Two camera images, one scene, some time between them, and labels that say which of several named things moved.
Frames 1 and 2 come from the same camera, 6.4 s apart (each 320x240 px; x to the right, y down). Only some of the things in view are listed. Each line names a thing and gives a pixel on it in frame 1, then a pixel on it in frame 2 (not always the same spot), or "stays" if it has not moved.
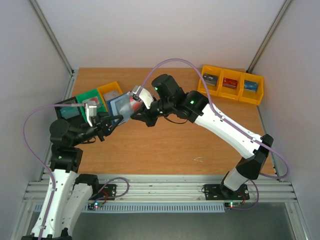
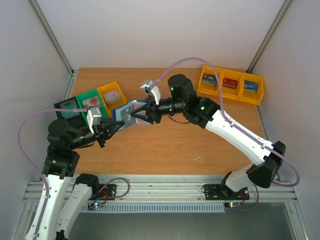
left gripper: x=102 y=125 -> x=104 y=130
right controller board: x=230 y=205 stays
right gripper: x=148 y=115 stays
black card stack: x=211 y=80 stays
